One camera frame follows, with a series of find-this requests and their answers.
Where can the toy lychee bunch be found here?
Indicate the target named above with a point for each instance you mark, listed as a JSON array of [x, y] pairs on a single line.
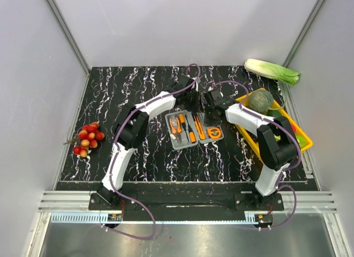
[[86, 140]]

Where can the toy cantaloupe melon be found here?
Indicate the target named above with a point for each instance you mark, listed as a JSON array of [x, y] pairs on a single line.
[[260, 101]]

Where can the toy green avocado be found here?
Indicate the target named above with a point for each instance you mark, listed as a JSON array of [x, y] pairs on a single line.
[[274, 113]]

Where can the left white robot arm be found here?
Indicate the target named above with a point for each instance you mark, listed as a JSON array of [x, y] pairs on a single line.
[[131, 130]]

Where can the orange handled pliers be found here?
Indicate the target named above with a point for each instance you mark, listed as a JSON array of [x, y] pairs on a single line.
[[175, 128]]

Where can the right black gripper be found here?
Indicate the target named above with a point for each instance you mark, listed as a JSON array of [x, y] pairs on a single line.
[[208, 123]]

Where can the yellow plastic bin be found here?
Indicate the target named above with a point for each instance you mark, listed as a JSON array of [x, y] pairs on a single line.
[[251, 139]]

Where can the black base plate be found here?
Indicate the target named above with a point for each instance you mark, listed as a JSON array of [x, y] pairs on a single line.
[[230, 195]]

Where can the short orange screwdriver handle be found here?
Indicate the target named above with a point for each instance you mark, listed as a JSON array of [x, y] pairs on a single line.
[[191, 135]]

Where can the orange tape measure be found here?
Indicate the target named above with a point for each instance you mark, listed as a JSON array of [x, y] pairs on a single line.
[[214, 132]]

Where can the grey plastic tool case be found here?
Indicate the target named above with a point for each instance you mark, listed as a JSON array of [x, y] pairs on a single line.
[[189, 120]]

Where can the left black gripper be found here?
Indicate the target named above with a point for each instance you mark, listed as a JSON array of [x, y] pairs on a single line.
[[196, 107]]

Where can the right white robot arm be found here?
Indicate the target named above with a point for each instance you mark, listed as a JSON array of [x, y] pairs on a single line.
[[277, 143]]

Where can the toy napa cabbage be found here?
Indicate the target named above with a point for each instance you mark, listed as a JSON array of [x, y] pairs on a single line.
[[272, 71]]

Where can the orange utility knife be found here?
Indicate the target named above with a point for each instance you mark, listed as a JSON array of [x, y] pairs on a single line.
[[199, 127]]

